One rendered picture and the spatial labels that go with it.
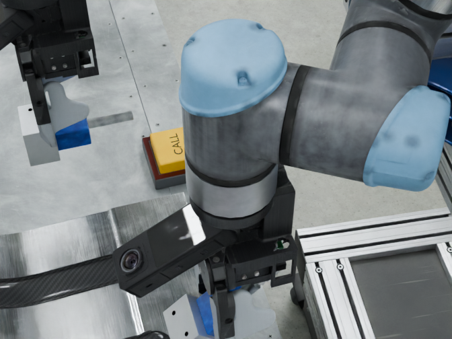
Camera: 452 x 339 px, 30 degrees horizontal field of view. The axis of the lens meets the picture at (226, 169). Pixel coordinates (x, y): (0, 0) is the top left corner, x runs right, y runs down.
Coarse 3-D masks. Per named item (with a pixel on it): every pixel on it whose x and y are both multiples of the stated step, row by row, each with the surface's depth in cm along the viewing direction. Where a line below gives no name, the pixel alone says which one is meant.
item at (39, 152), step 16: (32, 112) 99; (128, 112) 102; (32, 128) 97; (64, 128) 99; (80, 128) 99; (32, 144) 98; (64, 144) 100; (80, 144) 100; (32, 160) 100; (48, 160) 100
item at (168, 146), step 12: (168, 132) 113; (180, 132) 113; (156, 144) 112; (168, 144) 112; (180, 144) 112; (156, 156) 111; (168, 156) 110; (180, 156) 110; (168, 168) 110; (180, 168) 111
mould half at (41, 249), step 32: (64, 224) 97; (96, 224) 97; (128, 224) 96; (0, 256) 94; (32, 256) 94; (64, 256) 94; (96, 256) 94; (160, 288) 91; (192, 288) 91; (0, 320) 88; (32, 320) 89; (64, 320) 89; (96, 320) 89; (128, 320) 89; (160, 320) 88
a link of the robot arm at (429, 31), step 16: (352, 0) 69; (368, 0) 66; (384, 0) 64; (400, 0) 63; (416, 0) 62; (432, 0) 62; (448, 0) 62; (352, 16) 66; (368, 16) 64; (384, 16) 64; (400, 16) 64; (416, 16) 63; (432, 16) 63; (448, 16) 64; (416, 32) 64; (432, 32) 65; (432, 48) 66
